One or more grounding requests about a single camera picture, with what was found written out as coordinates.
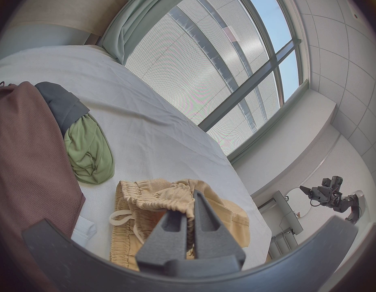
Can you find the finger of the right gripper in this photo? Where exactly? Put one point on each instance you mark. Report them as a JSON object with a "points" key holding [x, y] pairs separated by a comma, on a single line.
{"points": [[307, 192]]}

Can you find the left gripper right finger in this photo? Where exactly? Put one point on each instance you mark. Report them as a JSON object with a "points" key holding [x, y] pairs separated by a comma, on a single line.
{"points": [[212, 245]]}

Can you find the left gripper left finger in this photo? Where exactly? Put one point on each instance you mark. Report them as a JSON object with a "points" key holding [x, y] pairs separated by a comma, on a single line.
{"points": [[166, 245]]}

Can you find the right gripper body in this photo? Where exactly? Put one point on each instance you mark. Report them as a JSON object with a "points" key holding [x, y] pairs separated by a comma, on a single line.
{"points": [[321, 195]]}

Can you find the tan shorts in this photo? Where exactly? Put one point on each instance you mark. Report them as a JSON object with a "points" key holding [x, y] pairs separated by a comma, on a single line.
{"points": [[227, 220]]}

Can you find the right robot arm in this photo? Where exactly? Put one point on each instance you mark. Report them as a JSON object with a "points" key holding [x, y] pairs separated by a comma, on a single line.
{"points": [[353, 204]]}

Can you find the bed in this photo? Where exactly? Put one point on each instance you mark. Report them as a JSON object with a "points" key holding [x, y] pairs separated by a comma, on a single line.
{"points": [[145, 132]]}

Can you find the white round table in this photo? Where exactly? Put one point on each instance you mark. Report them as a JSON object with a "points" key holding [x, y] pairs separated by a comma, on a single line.
{"points": [[299, 202]]}

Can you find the white garment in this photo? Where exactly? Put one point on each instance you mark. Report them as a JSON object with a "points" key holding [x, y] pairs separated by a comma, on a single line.
{"points": [[84, 228]]}

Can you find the green garment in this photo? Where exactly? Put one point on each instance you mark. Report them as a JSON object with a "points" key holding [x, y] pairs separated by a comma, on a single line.
{"points": [[87, 151]]}

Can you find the window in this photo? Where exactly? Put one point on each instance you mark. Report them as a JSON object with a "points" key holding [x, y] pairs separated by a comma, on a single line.
{"points": [[191, 71]]}

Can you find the brown garment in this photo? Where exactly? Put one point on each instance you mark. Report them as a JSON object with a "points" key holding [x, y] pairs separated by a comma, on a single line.
{"points": [[24, 147]]}

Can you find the black garment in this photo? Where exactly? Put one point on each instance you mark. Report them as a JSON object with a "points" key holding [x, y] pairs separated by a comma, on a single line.
{"points": [[63, 105]]}

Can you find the blue-green curtain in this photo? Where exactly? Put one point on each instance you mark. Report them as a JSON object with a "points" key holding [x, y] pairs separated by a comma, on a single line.
{"points": [[121, 32]]}

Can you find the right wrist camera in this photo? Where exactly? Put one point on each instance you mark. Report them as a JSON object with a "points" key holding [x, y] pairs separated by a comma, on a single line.
{"points": [[337, 182]]}

